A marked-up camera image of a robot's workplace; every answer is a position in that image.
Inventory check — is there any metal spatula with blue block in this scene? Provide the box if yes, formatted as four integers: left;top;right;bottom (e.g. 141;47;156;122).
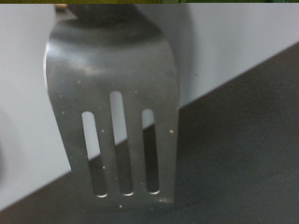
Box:
43;3;181;206

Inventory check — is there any silver toaster oven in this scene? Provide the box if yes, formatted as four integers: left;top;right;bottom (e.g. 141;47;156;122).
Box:
0;3;299;213

